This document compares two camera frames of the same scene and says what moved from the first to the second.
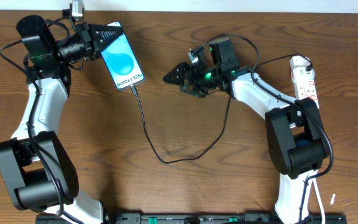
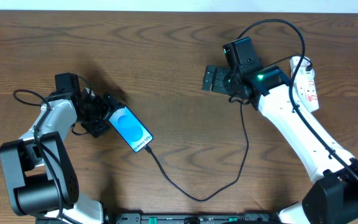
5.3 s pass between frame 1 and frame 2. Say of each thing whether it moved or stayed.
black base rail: stayed
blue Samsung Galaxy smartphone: moved
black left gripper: moved
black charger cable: moved
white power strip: stayed
